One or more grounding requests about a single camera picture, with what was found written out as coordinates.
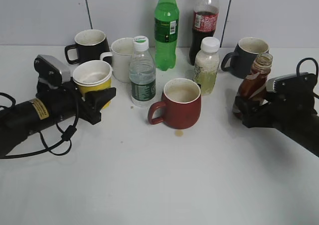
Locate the dark grey ceramic mug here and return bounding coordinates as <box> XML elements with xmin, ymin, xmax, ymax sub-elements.
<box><xmin>220</xmin><ymin>37</ymin><xmax>269</xmax><ymax>79</ymax></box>

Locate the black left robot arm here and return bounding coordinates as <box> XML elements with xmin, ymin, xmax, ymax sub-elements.
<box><xmin>0</xmin><ymin>82</ymin><xmax>117</xmax><ymax>159</ymax></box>

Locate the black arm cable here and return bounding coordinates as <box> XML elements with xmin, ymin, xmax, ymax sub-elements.
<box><xmin>0</xmin><ymin>87</ymin><xmax>83</xmax><ymax>159</ymax></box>
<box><xmin>295</xmin><ymin>57</ymin><xmax>319</xmax><ymax>99</ymax></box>

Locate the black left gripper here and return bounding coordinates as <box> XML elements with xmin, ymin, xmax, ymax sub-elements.
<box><xmin>36</xmin><ymin>82</ymin><xmax>117</xmax><ymax>125</ymax></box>

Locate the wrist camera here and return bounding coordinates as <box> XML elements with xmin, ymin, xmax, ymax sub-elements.
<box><xmin>34</xmin><ymin>54</ymin><xmax>71</xmax><ymax>89</ymax></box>
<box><xmin>266</xmin><ymin>72</ymin><xmax>317</xmax><ymax>94</ymax></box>

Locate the dark red ceramic mug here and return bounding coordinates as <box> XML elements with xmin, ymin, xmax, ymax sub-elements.
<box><xmin>148</xmin><ymin>78</ymin><xmax>201</xmax><ymax>129</ymax></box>

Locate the yellow paper cup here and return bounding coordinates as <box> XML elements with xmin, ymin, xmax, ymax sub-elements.
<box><xmin>73</xmin><ymin>60</ymin><xmax>113</xmax><ymax>98</ymax></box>

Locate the white ceramic mug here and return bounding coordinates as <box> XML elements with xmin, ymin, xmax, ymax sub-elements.
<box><xmin>100</xmin><ymin>37</ymin><xmax>134</xmax><ymax>83</ymax></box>

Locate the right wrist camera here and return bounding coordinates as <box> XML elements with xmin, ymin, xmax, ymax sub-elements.
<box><xmin>266</xmin><ymin>72</ymin><xmax>317</xmax><ymax>94</ymax></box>

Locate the cola bottle red label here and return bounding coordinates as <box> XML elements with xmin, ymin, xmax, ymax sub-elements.
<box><xmin>189</xmin><ymin>0</ymin><xmax>219</xmax><ymax>66</ymax></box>

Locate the clear water bottle green label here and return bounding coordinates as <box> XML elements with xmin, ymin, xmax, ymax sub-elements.
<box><xmin>129</xmin><ymin>35</ymin><xmax>156</xmax><ymax>108</ymax></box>

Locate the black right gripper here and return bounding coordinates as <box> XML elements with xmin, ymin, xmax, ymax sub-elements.
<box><xmin>235</xmin><ymin>90</ymin><xmax>319</xmax><ymax>135</ymax></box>

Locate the brown coffee bottle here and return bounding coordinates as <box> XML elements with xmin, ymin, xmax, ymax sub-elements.
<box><xmin>236</xmin><ymin>53</ymin><xmax>273</xmax><ymax>105</ymax></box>

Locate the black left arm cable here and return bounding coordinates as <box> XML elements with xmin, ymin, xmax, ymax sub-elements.
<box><xmin>0</xmin><ymin>87</ymin><xmax>83</xmax><ymax>159</ymax></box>

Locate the green soda bottle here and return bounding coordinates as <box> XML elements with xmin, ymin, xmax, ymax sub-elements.
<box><xmin>155</xmin><ymin>0</ymin><xmax>179</xmax><ymax>71</ymax></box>

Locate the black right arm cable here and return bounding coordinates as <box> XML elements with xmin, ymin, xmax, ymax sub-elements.
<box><xmin>295</xmin><ymin>57</ymin><xmax>319</xmax><ymax>99</ymax></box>

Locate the white capped juice bottle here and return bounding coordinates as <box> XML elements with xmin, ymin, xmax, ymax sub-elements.
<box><xmin>193</xmin><ymin>37</ymin><xmax>220</xmax><ymax>96</ymax></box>

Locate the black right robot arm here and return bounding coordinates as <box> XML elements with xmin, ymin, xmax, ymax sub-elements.
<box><xmin>235</xmin><ymin>90</ymin><xmax>319</xmax><ymax>156</ymax></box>

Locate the black ceramic mug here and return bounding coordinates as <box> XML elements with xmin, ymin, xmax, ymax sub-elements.
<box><xmin>64</xmin><ymin>29</ymin><xmax>110</xmax><ymax>65</ymax></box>

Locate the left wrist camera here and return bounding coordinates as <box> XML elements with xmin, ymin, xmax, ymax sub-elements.
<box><xmin>34</xmin><ymin>54</ymin><xmax>71</xmax><ymax>89</ymax></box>

